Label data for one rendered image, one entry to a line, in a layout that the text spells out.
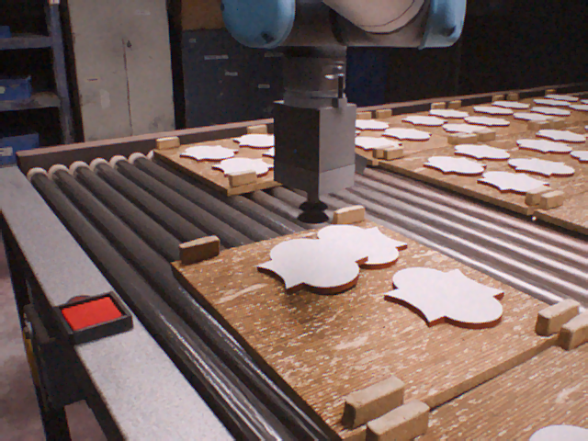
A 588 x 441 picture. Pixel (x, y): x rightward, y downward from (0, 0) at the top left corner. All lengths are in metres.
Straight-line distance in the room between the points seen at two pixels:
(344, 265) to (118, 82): 4.34
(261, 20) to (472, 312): 0.39
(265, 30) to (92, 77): 4.43
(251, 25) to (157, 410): 0.37
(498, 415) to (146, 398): 0.33
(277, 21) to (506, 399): 0.41
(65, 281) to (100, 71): 4.16
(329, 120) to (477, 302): 0.28
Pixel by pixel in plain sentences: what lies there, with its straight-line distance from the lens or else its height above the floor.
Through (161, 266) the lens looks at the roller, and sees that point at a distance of 0.83.
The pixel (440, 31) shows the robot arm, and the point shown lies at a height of 1.25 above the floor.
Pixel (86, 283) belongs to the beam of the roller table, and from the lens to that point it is 0.82.
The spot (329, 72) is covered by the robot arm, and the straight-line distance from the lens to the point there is 0.65.
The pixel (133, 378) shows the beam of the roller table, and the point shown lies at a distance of 0.61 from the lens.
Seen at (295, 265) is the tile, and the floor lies 0.95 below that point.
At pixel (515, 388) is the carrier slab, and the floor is 0.94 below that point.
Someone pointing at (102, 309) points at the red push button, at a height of 0.93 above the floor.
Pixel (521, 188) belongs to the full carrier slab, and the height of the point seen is 0.95.
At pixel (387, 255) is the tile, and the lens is 0.79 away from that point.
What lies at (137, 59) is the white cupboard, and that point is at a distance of 4.99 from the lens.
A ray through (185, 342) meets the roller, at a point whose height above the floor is 0.92.
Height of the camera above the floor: 1.27
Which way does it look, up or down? 21 degrees down
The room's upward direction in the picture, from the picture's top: straight up
